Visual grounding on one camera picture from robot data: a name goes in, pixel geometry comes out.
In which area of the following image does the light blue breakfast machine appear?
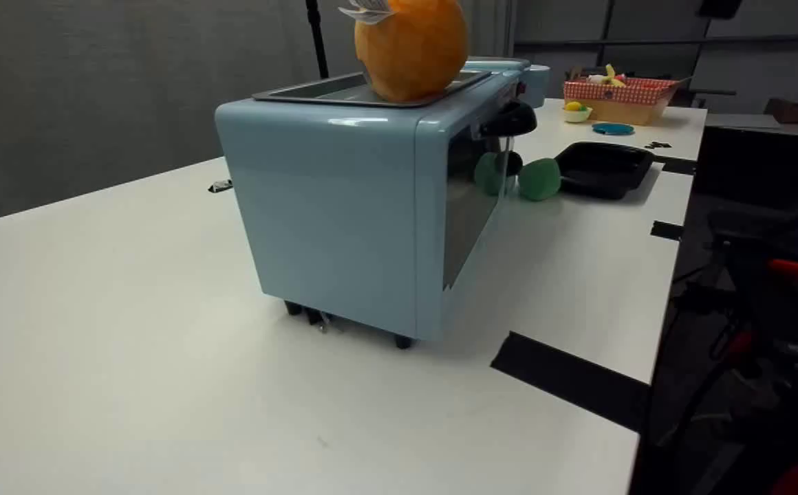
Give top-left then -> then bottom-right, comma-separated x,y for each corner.
211,57 -> 554,352

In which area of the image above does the orange plush toy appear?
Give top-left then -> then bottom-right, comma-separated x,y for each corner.
339,0 -> 472,104

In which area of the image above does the black grill pan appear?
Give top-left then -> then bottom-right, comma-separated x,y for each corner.
554,140 -> 700,203

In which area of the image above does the yellow green toy cup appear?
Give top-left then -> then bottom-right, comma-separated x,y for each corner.
562,100 -> 598,127

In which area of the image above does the black tripod pole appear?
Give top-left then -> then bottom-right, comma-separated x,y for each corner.
304,0 -> 333,81

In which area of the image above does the blue round lid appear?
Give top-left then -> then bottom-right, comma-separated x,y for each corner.
590,122 -> 639,137

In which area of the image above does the red checkered basket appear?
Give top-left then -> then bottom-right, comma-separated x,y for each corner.
562,74 -> 685,130

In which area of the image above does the small black tape patch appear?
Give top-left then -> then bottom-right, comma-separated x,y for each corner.
649,217 -> 685,244

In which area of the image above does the yellow toy banana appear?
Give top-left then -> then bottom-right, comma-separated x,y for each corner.
601,61 -> 631,90

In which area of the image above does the brown box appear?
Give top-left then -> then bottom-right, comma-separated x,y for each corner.
765,93 -> 798,127

